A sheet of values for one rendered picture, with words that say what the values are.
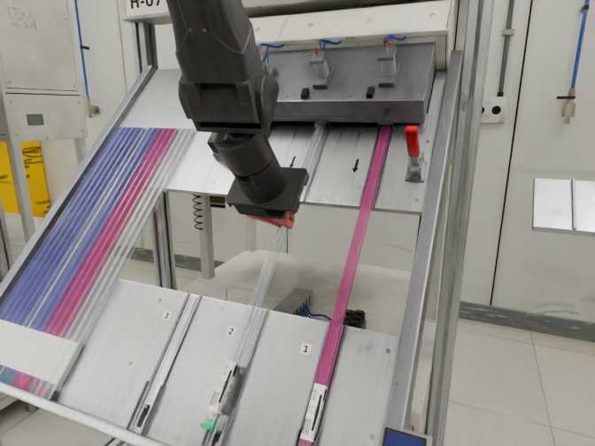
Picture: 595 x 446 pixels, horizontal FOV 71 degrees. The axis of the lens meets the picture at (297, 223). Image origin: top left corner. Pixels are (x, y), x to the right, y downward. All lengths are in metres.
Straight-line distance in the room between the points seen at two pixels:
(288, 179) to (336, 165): 0.15
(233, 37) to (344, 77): 0.38
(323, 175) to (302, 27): 0.30
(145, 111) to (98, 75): 2.40
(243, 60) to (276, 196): 0.20
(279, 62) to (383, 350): 0.54
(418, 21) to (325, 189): 0.32
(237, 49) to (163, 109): 0.59
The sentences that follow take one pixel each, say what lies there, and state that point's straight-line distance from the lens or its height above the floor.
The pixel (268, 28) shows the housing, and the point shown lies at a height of 1.26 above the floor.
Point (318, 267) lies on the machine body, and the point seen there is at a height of 0.62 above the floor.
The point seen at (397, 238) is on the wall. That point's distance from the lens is 2.41.
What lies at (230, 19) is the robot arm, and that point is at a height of 1.19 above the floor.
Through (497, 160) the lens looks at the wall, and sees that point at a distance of 2.29.
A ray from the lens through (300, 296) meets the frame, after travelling 1.05.
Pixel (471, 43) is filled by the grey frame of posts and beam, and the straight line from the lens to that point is 0.83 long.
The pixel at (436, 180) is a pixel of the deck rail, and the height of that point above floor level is 1.02.
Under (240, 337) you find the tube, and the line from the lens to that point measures 0.56.
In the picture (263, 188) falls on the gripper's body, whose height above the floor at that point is 1.02.
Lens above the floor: 1.12
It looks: 15 degrees down
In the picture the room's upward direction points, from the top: straight up
